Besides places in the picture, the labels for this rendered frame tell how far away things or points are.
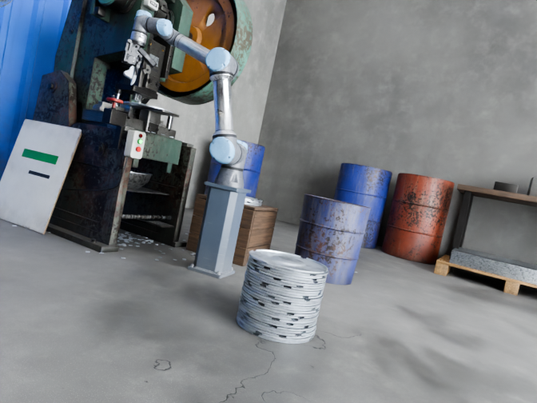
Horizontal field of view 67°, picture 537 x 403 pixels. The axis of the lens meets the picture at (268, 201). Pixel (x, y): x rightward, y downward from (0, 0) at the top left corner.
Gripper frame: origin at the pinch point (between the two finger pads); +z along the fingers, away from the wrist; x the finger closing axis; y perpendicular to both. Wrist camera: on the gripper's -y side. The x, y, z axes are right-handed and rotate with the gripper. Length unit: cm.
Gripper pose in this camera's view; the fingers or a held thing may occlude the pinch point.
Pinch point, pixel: (133, 82)
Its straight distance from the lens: 227.0
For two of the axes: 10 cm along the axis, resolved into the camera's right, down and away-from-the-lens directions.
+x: 4.9, 1.7, -8.6
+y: -8.4, -1.8, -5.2
